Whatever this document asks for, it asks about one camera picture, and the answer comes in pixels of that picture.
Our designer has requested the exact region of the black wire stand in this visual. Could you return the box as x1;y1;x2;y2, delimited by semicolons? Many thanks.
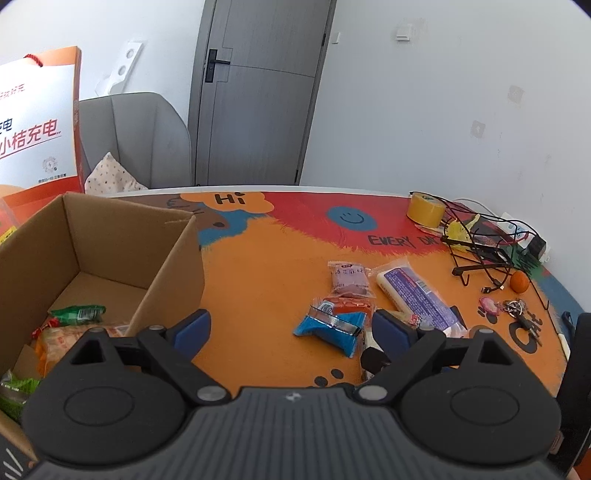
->
440;219;516;288

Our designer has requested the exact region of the purple white snack packet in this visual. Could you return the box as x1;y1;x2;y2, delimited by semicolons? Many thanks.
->
376;265;452;332

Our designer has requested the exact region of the yellow tape roll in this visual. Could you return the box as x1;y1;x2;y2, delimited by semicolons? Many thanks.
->
407;193;447;228

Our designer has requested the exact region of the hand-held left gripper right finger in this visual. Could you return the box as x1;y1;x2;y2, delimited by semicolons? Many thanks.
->
353;309;525;403

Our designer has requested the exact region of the orange white paper bag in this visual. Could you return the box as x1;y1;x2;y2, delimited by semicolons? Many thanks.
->
0;45;86;223

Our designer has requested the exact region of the yellow toy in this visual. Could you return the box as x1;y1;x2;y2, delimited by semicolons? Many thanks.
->
445;214;484;244

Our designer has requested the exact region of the orange snack packet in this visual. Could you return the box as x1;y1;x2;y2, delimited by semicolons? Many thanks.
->
34;322;126;376

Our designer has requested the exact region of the brown cardboard box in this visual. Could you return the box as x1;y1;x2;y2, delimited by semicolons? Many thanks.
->
0;191;206;468

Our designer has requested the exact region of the black charger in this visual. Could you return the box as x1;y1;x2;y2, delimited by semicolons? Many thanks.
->
526;235;548;262

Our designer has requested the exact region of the bright green snack packet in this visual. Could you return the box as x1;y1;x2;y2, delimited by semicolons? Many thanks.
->
0;373;43;422

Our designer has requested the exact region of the grey door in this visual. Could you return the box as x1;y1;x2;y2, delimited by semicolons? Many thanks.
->
188;0;337;187

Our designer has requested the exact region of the patterned cushion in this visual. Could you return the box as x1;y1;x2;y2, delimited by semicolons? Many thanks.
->
84;152;149;196

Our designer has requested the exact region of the pink snack packet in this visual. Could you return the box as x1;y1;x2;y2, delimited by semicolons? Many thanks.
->
328;261;373;297

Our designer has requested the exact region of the blue snack packet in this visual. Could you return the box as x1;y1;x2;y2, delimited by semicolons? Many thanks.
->
294;299;370;359

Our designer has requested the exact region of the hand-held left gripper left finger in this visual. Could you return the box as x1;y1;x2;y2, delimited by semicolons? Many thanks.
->
68;309;232;408

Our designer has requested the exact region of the red snack bar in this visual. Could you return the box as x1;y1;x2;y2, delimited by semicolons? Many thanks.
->
329;295;373;325

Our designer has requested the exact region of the grey chair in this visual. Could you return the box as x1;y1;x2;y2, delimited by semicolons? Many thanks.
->
78;92;193;193

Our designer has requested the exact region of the bunch of keys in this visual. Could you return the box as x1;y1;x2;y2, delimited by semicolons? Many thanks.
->
502;298;544;348

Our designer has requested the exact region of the black door handle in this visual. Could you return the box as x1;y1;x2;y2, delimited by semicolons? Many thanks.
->
204;48;231;84

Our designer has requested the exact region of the dark green snack packet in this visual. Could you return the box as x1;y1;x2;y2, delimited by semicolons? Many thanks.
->
48;304;107;325

